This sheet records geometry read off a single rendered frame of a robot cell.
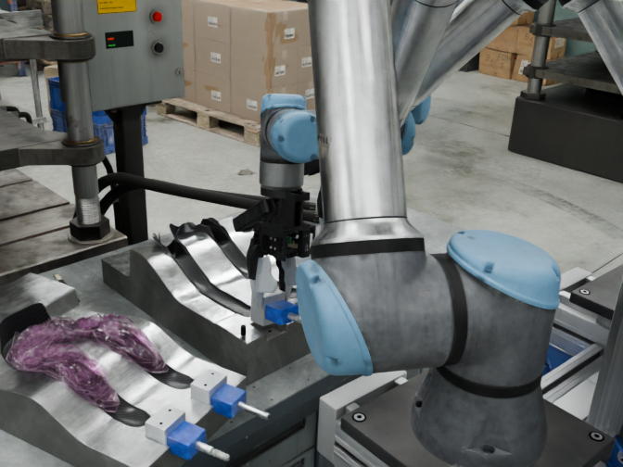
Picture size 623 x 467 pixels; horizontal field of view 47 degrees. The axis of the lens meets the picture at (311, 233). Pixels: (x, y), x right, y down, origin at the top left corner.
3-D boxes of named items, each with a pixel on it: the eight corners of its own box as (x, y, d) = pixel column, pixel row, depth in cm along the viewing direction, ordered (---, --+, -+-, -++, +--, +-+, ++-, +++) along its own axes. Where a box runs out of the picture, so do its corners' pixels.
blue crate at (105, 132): (152, 143, 509) (150, 113, 499) (101, 157, 478) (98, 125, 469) (101, 126, 543) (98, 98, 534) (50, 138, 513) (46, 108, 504)
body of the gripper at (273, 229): (283, 266, 117) (285, 194, 114) (248, 255, 123) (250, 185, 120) (315, 258, 122) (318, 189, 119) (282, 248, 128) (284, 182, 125)
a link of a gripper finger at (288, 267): (302, 308, 125) (295, 260, 121) (280, 299, 129) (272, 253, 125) (314, 300, 127) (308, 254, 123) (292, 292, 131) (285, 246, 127)
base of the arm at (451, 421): (571, 434, 81) (589, 361, 77) (490, 496, 72) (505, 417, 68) (465, 372, 91) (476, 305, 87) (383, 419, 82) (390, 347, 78)
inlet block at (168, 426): (238, 462, 105) (238, 434, 102) (219, 484, 101) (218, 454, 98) (168, 432, 110) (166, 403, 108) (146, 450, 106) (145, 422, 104)
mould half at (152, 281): (347, 334, 143) (351, 274, 137) (247, 386, 126) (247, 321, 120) (198, 249, 175) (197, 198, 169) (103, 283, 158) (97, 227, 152)
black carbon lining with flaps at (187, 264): (306, 302, 140) (308, 258, 136) (242, 331, 130) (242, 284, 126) (200, 244, 162) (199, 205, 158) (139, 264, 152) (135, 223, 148)
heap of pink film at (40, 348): (178, 363, 122) (176, 323, 118) (103, 422, 107) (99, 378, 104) (67, 321, 132) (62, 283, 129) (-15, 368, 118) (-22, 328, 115)
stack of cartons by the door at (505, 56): (562, 83, 749) (577, 0, 715) (546, 87, 728) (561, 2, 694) (492, 69, 804) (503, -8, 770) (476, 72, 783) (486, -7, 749)
